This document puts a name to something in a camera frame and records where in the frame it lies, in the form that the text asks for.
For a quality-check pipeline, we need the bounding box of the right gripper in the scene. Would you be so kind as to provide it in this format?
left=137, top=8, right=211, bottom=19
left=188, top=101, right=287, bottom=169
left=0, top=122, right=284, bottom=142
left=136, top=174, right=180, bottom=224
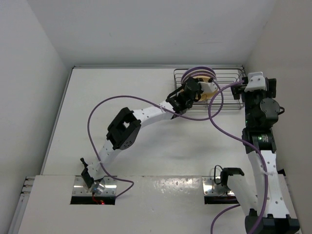
left=231, top=78, right=275, bottom=127

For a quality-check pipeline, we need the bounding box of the orange plate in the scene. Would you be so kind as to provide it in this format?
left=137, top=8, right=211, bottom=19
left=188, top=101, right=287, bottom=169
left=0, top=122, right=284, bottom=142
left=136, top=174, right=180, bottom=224
left=194, top=76, right=218, bottom=101

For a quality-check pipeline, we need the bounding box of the purple plate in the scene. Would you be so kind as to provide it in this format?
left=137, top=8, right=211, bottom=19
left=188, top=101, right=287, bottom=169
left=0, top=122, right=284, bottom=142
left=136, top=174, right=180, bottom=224
left=181, top=73, right=216, bottom=83
left=185, top=66, right=215, bottom=74

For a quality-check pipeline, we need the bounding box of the cream plate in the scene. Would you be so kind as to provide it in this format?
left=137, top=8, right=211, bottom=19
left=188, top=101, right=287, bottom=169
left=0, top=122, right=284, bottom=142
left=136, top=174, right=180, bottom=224
left=182, top=70, right=216, bottom=78

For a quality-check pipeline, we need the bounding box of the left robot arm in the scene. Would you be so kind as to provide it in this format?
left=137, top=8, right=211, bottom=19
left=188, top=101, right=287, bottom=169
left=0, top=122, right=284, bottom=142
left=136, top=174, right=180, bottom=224
left=80, top=77, right=203, bottom=189

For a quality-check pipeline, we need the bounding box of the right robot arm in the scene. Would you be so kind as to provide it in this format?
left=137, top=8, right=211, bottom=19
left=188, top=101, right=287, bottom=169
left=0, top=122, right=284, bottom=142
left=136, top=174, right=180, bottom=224
left=221, top=73, right=300, bottom=234

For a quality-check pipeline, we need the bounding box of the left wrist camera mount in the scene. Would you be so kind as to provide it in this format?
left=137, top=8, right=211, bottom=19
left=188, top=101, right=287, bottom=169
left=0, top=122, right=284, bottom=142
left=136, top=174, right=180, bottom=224
left=198, top=78, right=218, bottom=95

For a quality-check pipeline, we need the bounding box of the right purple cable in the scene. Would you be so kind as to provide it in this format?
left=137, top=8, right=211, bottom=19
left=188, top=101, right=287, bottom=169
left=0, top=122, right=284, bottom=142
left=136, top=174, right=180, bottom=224
left=209, top=80, right=270, bottom=234

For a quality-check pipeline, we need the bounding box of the purple cable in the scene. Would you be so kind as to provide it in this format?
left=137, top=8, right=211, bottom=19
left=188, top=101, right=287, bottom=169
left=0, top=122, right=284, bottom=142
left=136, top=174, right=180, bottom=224
left=209, top=80, right=270, bottom=234
left=87, top=79, right=224, bottom=199

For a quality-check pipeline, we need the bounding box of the wire dish rack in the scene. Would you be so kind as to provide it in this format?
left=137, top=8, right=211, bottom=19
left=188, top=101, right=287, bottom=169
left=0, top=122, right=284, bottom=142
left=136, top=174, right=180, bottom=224
left=174, top=67, right=247, bottom=115

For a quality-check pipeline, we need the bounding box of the black cable at right base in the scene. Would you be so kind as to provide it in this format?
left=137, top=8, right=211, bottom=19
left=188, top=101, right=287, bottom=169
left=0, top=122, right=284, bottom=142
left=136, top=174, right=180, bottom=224
left=213, top=165, right=226, bottom=187

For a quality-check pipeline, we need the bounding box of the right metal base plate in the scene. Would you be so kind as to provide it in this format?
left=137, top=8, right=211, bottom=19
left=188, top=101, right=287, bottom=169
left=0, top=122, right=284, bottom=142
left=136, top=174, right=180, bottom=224
left=202, top=176, right=235, bottom=196

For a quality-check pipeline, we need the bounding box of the metal base plate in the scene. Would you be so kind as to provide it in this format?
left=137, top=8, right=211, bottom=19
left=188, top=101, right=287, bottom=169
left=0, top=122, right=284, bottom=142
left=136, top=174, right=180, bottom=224
left=72, top=176, right=117, bottom=196
left=202, top=176, right=235, bottom=196

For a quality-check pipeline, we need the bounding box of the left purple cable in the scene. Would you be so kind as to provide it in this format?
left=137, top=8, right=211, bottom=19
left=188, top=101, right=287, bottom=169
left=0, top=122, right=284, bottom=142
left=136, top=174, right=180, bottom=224
left=87, top=79, right=224, bottom=199

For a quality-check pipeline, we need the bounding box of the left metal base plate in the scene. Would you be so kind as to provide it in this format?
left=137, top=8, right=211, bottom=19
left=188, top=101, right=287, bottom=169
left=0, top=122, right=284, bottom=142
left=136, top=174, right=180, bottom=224
left=72, top=176, right=117, bottom=196

